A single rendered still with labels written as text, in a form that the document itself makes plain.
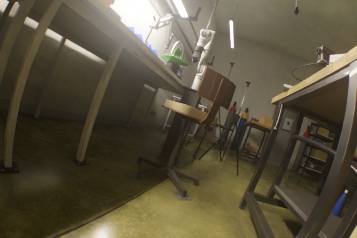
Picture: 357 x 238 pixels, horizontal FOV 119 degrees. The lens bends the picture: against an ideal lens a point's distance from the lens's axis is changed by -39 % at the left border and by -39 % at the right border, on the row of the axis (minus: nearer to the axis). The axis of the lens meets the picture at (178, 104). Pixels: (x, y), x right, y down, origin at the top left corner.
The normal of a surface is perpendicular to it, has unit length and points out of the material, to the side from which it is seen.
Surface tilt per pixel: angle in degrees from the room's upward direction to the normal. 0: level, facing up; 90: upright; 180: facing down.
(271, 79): 90
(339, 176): 90
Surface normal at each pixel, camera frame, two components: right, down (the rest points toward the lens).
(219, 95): 0.47, 0.18
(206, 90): 0.23, 0.04
